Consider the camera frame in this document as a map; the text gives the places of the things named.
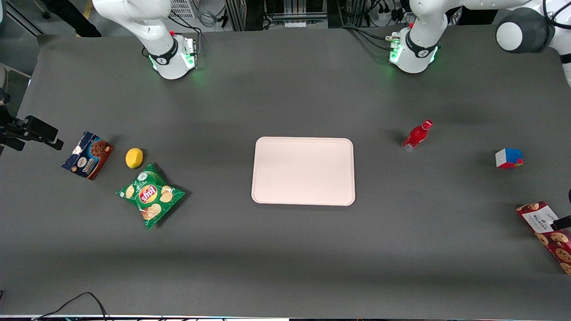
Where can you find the white vented box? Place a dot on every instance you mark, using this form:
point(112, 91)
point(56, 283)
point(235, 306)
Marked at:
point(183, 8)

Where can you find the power strip with plugs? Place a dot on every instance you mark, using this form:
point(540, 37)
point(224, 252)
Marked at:
point(389, 13)

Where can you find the person's dark trouser leg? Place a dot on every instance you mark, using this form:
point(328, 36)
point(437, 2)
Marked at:
point(76, 18)

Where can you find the white power strip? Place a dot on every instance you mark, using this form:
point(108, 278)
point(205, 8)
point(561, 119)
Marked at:
point(295, 24)

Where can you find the Rubik's cube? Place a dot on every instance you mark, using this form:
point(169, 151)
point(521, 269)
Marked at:
point(508, 158)

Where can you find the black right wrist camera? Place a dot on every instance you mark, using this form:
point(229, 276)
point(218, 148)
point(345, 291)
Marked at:
point(40, 130)

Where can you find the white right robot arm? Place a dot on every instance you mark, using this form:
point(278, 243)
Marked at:
point(156, 35)

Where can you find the black equipment rack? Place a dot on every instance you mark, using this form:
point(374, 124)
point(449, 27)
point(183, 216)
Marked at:
point(312, 9)

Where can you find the yellow lemon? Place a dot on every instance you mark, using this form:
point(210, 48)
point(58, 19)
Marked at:
point(134, 158)

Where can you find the beige plastic tray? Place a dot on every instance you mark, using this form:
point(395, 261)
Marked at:
point(303, 171)

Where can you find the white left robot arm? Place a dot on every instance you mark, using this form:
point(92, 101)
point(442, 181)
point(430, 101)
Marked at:
point(419, 40)

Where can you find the red bottle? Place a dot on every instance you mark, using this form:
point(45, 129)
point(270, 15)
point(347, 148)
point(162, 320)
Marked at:
point(415, 136)

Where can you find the blue chocolate cookie box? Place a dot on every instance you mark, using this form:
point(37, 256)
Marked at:
point(89, 155)

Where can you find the green Lay's chip bag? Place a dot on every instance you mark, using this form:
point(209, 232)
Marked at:
point(149, 196)

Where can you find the red cookie box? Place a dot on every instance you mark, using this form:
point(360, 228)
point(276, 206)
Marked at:
point(546, 238)

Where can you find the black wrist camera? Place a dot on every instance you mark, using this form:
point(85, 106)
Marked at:
point(563, 223)
point(40, 130)

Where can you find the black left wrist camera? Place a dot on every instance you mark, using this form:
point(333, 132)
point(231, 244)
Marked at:
point(563, 223)

